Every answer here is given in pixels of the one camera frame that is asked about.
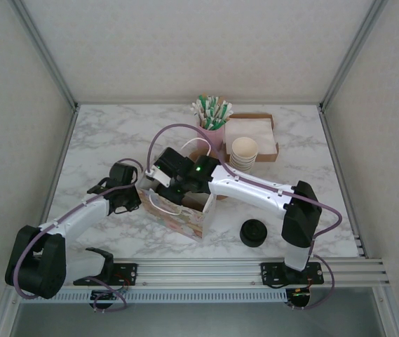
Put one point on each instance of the pink cup holder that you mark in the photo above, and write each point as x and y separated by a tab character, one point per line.
215	135

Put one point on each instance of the beige paper cup stack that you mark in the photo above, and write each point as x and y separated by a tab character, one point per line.
244	149

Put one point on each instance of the green white wrapped straw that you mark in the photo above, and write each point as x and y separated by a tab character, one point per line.
199	112
215	108
226	111
207	108

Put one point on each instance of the white right camera bracket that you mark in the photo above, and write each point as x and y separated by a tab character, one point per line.
160	179

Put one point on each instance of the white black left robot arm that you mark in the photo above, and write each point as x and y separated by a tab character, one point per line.
80	217

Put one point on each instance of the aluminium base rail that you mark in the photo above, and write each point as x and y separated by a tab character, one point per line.
199	274

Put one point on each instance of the floral paper gift bag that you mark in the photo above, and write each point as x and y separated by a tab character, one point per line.
181	223

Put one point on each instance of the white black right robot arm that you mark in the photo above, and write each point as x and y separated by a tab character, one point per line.
248	189

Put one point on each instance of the white napkin stack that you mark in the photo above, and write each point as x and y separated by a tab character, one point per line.
255	133

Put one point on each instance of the aluminium frame post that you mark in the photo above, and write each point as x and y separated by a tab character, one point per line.
46	56
351	56

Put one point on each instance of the small green circuit board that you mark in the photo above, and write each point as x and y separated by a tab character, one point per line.
106	295
301	293

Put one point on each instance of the wooden stirrer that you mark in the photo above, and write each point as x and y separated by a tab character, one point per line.
203	97

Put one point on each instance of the black round lid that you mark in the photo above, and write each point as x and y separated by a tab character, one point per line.
253	233

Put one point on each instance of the brown cardboard napkin box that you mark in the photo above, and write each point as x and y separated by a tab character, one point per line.
267	158

